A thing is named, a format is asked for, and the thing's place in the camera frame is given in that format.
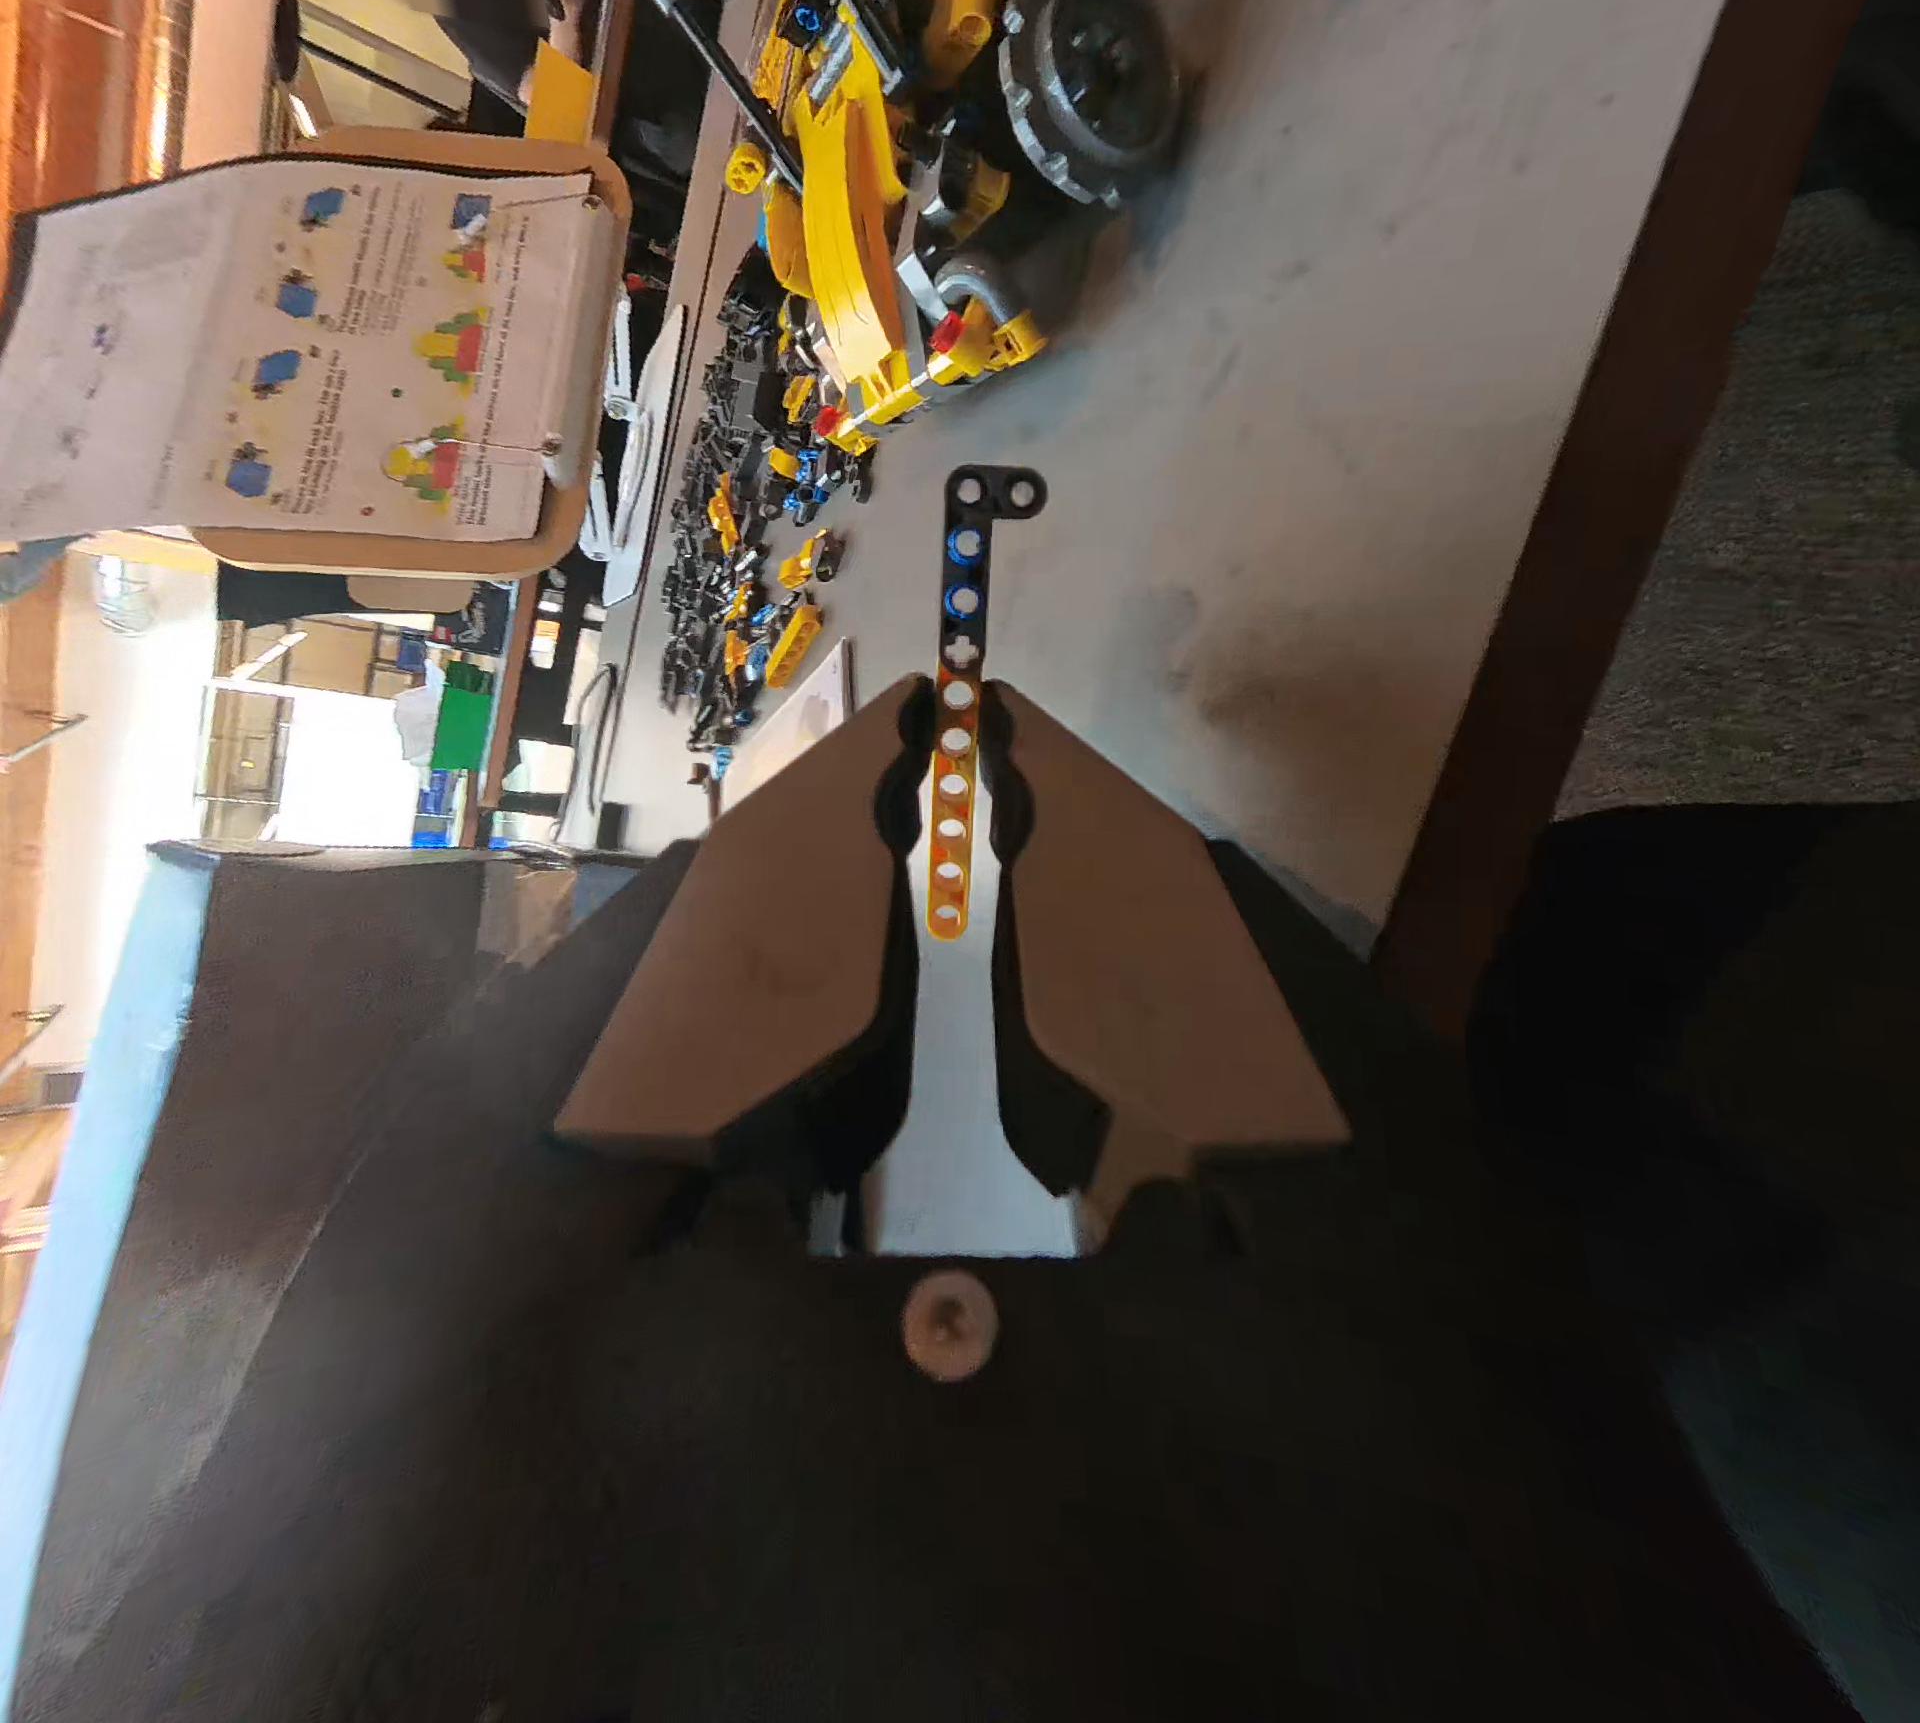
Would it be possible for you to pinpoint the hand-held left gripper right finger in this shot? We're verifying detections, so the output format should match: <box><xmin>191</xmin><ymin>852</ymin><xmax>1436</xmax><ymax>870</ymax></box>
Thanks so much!
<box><xmin>977</xmin><ymin>678</ymin><xmax>1356</xmax><ymax>1252</ymax></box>

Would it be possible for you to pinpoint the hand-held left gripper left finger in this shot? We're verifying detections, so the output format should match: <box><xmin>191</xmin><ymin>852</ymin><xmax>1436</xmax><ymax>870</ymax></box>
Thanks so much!
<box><xmin>551</xmin><ymin>674</ymin><xmax>939</xmax><ymax>1258</ymax></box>

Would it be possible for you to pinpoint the yellow and black beam assembly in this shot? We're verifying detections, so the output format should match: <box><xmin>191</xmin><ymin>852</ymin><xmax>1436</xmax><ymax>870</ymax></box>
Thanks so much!
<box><xmin>926</xmin><ymin>464</ymin><xmax>1050</xmax><ymax>942</ymax></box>

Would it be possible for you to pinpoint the yellow grey toy vehicle model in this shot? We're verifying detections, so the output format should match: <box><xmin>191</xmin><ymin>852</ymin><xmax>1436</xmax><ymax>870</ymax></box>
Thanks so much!
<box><xmin>622</xmin><ymin>0</ymin><xmax>1187</xmax><ymax>214</ymax></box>

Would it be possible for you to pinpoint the green board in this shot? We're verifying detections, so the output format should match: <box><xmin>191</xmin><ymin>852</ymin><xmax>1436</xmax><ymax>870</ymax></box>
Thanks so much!
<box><xmin>432</xmin><ymin>656</ymin><xmax>498</xmax><ymax>772</ymax></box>

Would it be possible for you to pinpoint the pile of loose building pieces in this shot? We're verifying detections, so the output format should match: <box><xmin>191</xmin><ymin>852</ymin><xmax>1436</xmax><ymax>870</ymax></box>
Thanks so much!
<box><xmin>660</xmin><ymin>290</ymin><xmax>876</xmax><ymax>766</ymax></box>

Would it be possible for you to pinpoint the blue cardboard kit box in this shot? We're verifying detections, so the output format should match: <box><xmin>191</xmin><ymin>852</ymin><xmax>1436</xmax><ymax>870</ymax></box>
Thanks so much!
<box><xmin>0</xmin><ymin>838</ymin><xmax>707</xmax><ymax>1723</ymax></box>

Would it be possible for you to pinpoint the white stand base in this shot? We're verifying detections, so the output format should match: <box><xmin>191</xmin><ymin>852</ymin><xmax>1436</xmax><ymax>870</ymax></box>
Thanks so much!
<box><xmin>575</xmin><ymin>306</ymin><xmax>691</xmax><ymax>562</ymax></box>

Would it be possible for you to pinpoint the wooden sheet stand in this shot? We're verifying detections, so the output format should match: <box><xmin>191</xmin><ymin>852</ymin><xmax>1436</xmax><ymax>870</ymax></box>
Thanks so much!
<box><xmin>186</xmin><ymin>126</ymin><xmax>632</xmax><ymax>578</ymax></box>

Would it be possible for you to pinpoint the printed instruction sheet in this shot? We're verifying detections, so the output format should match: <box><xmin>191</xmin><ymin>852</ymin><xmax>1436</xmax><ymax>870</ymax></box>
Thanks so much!
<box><xmin>0</xmin><ymin>160</ymin><xmax>609</xmax><ymax>548</ymax></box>

